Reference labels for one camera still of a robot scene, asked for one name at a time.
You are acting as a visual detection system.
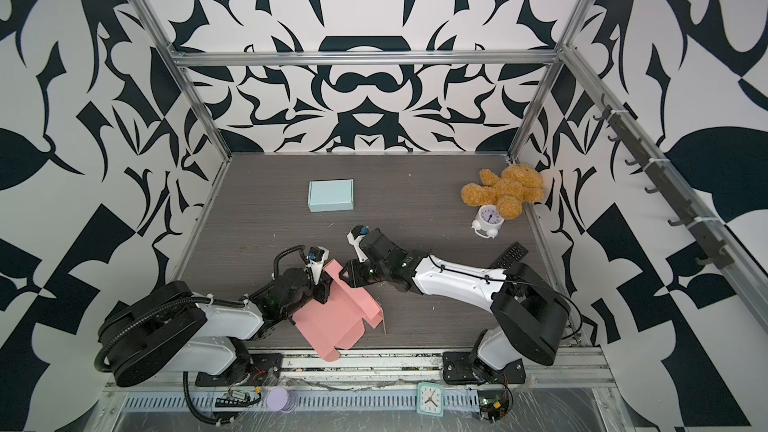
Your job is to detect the pink paper box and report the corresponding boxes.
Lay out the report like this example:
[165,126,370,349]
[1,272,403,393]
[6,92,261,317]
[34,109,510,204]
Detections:
[292,260,384,362]

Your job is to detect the light blue paper box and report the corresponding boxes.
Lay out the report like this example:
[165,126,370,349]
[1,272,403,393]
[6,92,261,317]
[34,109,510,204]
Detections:
[307,179,354,213]

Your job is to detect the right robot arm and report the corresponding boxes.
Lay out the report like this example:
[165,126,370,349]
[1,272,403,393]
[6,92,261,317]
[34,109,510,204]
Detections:
[340,226,571,372]

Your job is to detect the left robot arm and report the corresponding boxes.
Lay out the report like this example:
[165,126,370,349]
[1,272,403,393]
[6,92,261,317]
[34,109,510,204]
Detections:
[94,266,333,387]

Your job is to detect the purple round lid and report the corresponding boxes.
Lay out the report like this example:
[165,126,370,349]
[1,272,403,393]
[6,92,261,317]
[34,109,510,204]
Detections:
[267,387,298,413]

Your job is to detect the white alarm clock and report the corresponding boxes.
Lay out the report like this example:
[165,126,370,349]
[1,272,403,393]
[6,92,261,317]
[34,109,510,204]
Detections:
[471,205,505,239]

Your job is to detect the left circuit board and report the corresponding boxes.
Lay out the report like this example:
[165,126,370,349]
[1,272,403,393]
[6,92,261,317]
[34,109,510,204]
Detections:
[214,388,262,408]

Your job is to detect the circuit board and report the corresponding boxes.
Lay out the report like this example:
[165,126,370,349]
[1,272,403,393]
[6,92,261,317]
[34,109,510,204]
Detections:
[214,388,262,408]
[478,388,514,423]

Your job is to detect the black remote control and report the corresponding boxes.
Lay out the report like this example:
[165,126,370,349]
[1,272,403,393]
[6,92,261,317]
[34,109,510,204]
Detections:
[490,242,529,269]

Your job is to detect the green square clock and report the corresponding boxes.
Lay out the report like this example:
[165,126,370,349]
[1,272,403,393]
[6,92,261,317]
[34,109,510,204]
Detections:
[416,382,444,417]

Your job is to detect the brown teddy bear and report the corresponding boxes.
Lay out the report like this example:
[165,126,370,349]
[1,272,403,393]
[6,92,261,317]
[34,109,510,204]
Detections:
[460,164,545,220]

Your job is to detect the right circuit board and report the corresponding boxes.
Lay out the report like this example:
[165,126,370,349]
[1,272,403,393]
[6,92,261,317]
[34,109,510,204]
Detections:
[478,388,514,423]

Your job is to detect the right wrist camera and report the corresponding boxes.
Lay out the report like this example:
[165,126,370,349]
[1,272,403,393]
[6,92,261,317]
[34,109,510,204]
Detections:
[347,225,368,263]

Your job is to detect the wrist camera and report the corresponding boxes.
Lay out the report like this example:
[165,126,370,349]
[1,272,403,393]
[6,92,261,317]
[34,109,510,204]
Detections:
[306,246,329,285]
[347,225,368,263]

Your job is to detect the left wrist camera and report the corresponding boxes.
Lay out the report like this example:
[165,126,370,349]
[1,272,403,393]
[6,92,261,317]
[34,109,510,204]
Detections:
[306,246,329,285]

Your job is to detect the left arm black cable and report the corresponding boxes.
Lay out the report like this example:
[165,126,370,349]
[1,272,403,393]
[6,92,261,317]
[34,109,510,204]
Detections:
[272,244,308,280]

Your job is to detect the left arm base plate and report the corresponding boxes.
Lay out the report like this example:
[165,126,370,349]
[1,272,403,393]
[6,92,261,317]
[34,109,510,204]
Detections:
[194,353,283,388]

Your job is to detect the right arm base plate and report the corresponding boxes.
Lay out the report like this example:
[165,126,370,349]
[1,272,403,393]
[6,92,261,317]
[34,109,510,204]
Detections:
[442,351,527,385]

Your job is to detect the wall hook rail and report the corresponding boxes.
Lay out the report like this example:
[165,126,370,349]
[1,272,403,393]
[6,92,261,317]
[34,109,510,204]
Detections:
[595,99,737,270]

